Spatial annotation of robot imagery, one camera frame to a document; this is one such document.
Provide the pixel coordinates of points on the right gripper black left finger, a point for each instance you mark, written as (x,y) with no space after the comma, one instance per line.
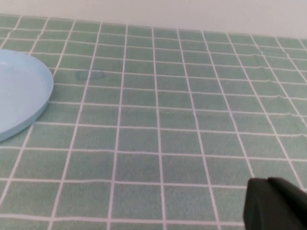
(257,206)

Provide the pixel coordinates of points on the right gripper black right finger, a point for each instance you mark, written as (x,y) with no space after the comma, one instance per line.
(292,208)

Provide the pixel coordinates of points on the light blue round plate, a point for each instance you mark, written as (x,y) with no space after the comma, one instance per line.
(19,91)

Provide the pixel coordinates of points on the green white checked tablecloth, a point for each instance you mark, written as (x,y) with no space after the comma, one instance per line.
(168,119)

